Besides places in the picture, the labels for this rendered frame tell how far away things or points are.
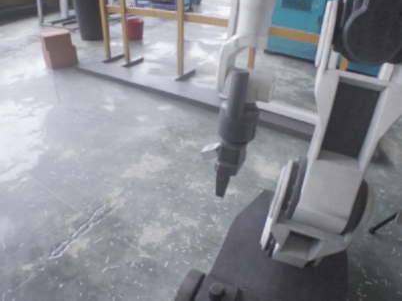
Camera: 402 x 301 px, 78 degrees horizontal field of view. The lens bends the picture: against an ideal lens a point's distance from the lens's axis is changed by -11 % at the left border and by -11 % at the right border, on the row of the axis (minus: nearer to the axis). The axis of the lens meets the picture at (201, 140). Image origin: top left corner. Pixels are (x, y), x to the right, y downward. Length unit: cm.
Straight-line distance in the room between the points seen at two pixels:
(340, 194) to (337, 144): 10
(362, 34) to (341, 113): 15
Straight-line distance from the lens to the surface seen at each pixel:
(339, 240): 68
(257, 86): 56
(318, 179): 55
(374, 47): 54
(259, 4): 56
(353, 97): 56
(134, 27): 415
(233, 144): 61
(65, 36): 331
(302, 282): 102
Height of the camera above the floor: 102
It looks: 35 degrees down
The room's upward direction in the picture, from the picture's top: 3 degrees clockwise
